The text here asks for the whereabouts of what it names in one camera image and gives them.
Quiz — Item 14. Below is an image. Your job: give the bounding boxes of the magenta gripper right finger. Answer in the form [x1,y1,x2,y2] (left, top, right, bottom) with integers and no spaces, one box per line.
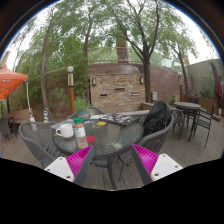
[131,144,182,185]

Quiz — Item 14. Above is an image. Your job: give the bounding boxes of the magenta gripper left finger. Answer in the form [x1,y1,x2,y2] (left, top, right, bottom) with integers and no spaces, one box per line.
[45,145,94,186]

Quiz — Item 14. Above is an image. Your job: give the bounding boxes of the grey wicker chair right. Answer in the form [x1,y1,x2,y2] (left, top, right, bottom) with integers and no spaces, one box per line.
[117,113,175,182]

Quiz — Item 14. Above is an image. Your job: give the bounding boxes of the grey wicker chair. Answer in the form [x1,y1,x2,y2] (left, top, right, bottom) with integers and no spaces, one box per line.
[68,106,102,120]
[19,121,62,166]
[117,113,175,182]

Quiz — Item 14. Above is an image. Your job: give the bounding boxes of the red round coaster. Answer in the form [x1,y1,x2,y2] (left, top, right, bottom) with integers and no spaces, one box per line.
[86,136,96,143]

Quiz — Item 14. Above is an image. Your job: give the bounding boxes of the clear bottle green cap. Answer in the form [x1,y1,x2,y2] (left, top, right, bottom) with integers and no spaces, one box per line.
[74,117,88,149]

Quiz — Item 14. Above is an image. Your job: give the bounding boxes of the white ceramic mug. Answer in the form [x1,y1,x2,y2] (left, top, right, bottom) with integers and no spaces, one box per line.
[56,124,74,138]

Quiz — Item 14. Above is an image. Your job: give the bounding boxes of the round glass patio table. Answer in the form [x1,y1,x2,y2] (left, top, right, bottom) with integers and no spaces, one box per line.
[51,114,145,191]

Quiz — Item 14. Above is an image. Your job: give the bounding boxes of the grey wicker chair left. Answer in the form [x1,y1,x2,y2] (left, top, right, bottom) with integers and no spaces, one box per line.
[19,121,62,166]

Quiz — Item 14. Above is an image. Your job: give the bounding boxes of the black jacket on chair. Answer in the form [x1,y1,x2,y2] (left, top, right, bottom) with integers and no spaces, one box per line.
[143,100,171,136]

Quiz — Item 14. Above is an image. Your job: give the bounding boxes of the yellow card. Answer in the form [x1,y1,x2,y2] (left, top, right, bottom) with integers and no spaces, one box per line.
[97,121,107,126]

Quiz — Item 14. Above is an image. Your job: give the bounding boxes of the dark printed board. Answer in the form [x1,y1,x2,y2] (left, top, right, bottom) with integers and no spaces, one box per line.
[100,113,140,126]

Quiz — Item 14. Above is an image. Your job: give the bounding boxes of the grey wicker chair far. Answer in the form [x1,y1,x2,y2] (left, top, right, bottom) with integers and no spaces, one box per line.
[68,106,102,120]

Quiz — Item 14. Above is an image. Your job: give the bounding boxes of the green potted plant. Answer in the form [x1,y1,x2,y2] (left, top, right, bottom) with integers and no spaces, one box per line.
[73,96,90,111]

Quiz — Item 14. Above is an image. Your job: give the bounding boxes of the round background patio table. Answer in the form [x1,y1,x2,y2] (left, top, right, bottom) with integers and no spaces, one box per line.
[173,101,202,129]

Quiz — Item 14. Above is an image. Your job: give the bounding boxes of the black metal chair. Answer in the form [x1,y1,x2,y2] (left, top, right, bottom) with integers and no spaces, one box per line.
[188,106,215,140]

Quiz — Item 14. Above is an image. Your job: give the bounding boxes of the folded maroon parasol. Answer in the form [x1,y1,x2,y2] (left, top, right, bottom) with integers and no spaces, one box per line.
[210,60,222,106]

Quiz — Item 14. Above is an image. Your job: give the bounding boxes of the orange parasol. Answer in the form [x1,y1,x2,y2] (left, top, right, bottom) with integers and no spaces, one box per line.
[0,66,28,100]

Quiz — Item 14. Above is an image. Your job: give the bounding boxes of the blue yellow striped post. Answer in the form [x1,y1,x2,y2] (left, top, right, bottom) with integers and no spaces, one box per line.
[43,108,49,123]

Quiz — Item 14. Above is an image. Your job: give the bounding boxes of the wooden lamp post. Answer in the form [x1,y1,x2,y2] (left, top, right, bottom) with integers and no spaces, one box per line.
[67,66,74,114]

